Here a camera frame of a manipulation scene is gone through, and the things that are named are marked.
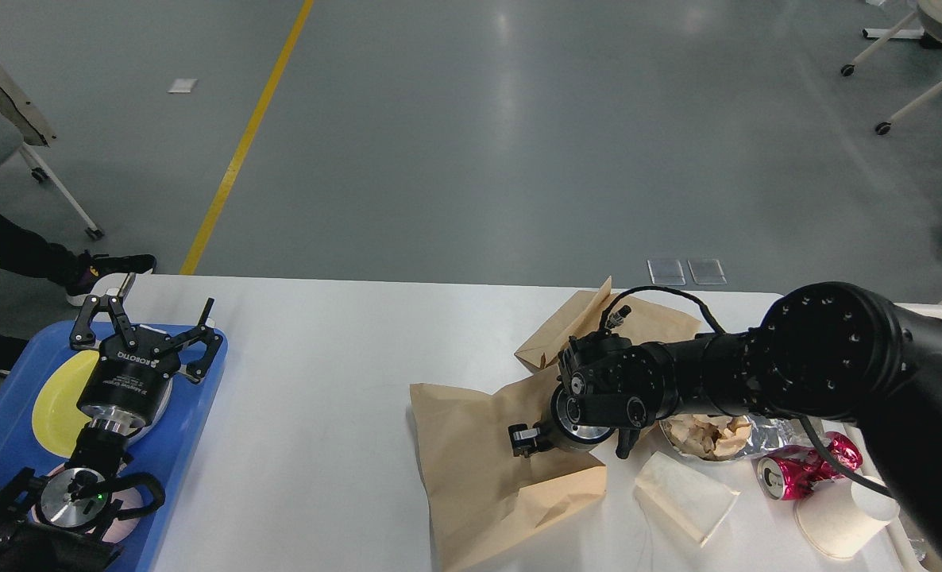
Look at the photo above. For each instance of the red object under arm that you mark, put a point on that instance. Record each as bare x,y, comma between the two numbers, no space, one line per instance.
790,473

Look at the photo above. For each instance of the clear floor plate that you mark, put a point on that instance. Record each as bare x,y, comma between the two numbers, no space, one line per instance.
666,272
707,271

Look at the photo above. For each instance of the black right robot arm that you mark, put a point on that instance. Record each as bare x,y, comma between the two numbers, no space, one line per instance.
831,351

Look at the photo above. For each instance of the white paper napkin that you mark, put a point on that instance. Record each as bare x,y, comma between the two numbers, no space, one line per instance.
697,504

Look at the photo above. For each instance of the foil tray with crumpled paper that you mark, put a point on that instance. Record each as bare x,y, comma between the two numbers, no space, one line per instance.
720,439

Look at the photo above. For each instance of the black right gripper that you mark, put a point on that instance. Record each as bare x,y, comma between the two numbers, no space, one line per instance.
555,431

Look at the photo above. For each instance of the large brown paper bag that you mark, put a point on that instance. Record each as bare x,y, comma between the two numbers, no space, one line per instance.
484,499

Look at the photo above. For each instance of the clear plastic wrapper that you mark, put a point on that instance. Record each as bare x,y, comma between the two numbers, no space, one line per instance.
919,547

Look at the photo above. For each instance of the pink plate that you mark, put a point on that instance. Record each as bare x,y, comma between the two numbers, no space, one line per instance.
146,380

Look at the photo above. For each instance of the white chair base right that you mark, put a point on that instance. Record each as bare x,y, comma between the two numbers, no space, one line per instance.
900,71

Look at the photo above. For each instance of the blue plastic tray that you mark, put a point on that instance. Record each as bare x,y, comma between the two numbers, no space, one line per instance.
165,452

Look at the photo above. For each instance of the person in black clothes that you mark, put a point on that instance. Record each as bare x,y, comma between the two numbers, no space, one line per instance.
27,253

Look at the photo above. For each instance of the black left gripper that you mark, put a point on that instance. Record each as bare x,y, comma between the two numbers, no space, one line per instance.
129,380

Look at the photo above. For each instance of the beige plastic bin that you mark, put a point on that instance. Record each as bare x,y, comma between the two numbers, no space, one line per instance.
940,314

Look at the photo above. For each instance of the clear floor plate right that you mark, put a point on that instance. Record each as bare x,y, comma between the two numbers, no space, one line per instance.
707,271

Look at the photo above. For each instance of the clear floor plate left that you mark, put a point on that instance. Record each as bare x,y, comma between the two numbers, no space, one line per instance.
666,272

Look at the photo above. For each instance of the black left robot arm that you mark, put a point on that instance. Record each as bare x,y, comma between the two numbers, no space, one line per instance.
26,546

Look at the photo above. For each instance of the white paper cup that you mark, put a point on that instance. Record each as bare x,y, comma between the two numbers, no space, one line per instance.
841,517

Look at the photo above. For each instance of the pink ribbed mug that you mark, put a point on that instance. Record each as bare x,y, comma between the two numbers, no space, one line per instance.
84,516

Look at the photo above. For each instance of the yellow plastic plate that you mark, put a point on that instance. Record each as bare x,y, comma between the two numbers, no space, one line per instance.
56,419

